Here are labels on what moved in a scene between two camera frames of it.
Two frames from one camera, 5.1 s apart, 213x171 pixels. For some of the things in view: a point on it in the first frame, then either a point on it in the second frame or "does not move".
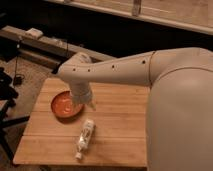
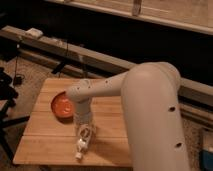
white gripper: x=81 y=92 -> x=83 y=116
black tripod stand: x=8 y=96 does not move
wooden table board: x=120 y=131 does not move
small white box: x=34 y=33 does not move
